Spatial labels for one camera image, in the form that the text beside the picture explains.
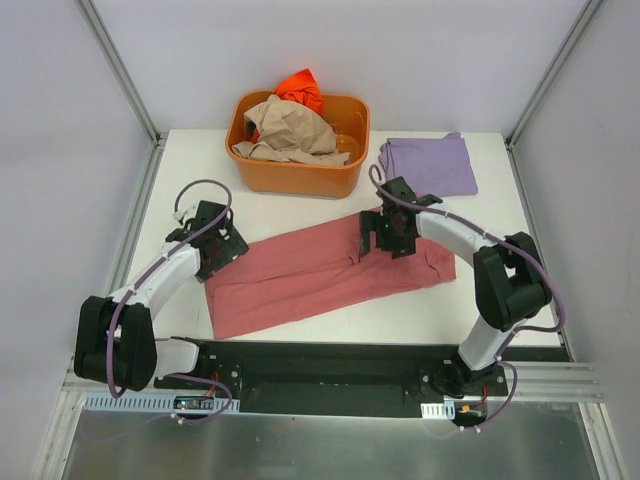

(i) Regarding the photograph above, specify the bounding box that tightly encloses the pink t-shirt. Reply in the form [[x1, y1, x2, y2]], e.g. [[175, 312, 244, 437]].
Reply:
[[205, 214, 457, 339]]

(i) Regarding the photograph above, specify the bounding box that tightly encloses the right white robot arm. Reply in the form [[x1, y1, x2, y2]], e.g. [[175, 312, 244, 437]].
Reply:
[[359, 177, 552, 395]]

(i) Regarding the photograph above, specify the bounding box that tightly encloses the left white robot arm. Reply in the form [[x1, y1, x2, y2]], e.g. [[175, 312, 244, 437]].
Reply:
[[73, 201, 249, 397]]

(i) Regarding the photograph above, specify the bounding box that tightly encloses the folded purple t-shirt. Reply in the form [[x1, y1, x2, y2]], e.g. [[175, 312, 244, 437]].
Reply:
[[378, 132, 479, 198]]

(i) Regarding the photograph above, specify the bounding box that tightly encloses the orange plastic basket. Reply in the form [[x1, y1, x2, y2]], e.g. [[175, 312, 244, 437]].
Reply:
[[225, 90, 370, 198]]

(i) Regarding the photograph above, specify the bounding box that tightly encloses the beige t-shirt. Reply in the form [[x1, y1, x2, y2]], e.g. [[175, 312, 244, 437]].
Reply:
[[231, 95, 351, 167]]

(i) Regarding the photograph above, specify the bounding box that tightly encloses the orange t-shirt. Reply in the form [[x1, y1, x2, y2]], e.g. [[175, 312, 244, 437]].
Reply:
[[273, 69, 324, 115]]

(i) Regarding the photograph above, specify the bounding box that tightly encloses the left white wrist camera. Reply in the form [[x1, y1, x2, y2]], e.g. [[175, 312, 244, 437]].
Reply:
[[172, 205, 197, 225]]

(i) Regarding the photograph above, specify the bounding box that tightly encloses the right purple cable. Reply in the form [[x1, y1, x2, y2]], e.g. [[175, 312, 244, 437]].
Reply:
[[368, 163, 567, 364]]

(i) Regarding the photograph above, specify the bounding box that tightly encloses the left aluminium frame post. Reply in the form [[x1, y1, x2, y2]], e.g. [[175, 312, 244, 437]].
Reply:
[[77, 0, 164, 146]]

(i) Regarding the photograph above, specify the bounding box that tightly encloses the aluminium frame post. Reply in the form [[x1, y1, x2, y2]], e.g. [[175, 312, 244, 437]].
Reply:
[[77, 0, 164, 146], [505, 0, 605, 151]]

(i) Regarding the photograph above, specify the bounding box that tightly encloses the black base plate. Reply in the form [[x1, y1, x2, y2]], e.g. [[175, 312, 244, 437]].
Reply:
[[154, 341, 507, 418]]

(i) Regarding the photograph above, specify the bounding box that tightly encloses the left white cable duct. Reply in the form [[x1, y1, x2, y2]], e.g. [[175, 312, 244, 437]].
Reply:
[[84, 393, 240, 416]]

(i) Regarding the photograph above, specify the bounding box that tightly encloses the white cable duct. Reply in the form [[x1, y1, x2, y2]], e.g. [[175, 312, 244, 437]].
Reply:
[[420, 401, 456, 421], [84, 393, 240, 416]]

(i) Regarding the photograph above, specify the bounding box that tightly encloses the right white cable duct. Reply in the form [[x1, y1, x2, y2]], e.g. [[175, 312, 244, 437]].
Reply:
[[420, 401, 456, 421]]

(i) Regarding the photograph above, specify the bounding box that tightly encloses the aluminium frame rail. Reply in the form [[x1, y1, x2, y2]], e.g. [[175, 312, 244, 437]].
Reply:
[[514, 362, 604, 403]]

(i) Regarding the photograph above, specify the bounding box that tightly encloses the right aluminium frame post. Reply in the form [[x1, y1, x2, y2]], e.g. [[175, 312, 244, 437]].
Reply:
[[505, 0, 605, 151]]

